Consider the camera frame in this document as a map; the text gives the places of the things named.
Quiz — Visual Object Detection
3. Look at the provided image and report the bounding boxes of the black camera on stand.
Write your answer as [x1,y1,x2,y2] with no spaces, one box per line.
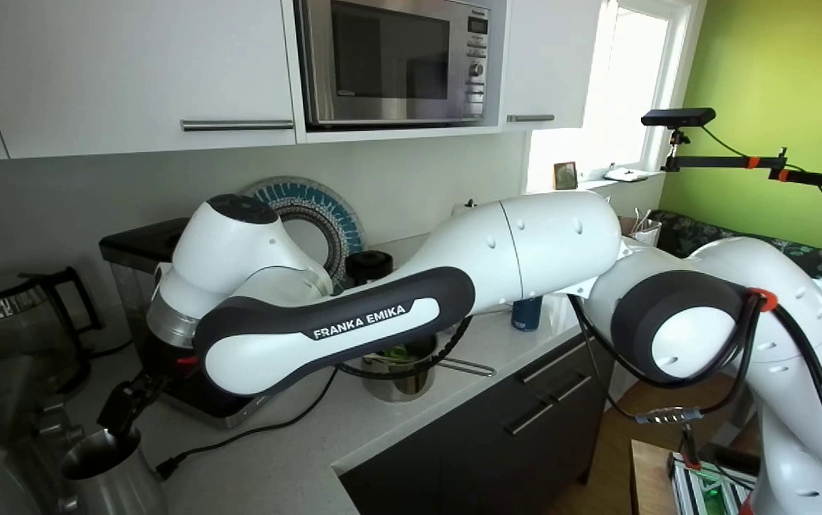
[638,104,720,132]

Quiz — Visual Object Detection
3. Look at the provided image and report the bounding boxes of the long silver drawer handle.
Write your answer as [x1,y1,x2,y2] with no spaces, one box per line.
[520,335,592,385]

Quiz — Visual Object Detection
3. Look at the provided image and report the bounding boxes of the blue white decorative plate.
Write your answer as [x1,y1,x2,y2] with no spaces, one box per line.
[234,174,370,291]

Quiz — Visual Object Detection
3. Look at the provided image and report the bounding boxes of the wooden crate with green items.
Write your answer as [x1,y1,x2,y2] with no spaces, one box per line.
[628,434,768,515]

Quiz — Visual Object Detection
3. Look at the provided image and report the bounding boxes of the short silver drawer handle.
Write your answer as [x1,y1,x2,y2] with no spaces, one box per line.
[556,374,595,404]
[508,401,558,438]

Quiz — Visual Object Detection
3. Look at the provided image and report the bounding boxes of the long silver wall cabinet handle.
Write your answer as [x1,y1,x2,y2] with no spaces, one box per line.
[177,117,299,135]

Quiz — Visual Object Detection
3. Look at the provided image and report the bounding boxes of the small picture frame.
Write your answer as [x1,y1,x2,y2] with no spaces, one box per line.
[549,158,582,192]

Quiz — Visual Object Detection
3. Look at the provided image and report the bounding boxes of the wide white wall cabinet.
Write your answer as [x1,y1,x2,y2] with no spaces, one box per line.
[0,0,300,162]

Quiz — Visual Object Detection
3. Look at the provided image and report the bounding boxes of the dark patterned bench cushion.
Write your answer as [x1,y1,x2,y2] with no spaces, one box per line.
[654,205,822,291]

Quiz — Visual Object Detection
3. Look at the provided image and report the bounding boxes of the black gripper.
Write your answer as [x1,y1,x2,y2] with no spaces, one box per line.
[95,353,205,443]

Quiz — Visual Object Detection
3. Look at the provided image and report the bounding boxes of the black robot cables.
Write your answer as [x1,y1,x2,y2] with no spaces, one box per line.
[565,284,822,515]

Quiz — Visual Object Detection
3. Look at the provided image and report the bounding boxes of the black steel coffee maker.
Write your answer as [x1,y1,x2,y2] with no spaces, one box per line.
[97,214,276,428]

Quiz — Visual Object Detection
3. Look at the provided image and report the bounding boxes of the dark base cabinet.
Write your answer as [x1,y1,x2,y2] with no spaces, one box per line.
[334,327,622,515]

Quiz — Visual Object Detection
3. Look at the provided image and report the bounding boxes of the cardboard box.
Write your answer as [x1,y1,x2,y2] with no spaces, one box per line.
[615,214,644,248]

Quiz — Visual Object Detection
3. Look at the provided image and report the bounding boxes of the green item in pot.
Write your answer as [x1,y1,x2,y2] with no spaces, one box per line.
[374,343,417,367]

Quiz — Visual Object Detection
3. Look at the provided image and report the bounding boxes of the blue and steel bottle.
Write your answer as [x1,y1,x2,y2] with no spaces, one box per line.
[508,295,548,335]

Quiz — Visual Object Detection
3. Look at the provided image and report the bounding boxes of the white paper bag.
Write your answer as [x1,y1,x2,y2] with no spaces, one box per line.
[632,217,668,252]

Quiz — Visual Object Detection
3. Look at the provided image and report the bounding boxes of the steel built-in microwave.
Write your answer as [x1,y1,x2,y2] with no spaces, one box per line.
[289,0,509,132]

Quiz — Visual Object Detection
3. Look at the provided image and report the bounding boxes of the steel kettle black handle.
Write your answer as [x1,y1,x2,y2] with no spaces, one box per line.
[0,267,105,394]

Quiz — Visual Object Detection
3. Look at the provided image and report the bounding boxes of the white windowsill object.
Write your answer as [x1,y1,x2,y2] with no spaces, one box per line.
[601,162,658,187]

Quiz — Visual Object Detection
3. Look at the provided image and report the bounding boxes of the black power cable with plug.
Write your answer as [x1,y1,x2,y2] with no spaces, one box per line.
[151,367,346,484]

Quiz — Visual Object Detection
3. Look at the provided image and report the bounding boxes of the black boom orange clamps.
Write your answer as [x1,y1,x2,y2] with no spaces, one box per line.
[658,125,822,194]

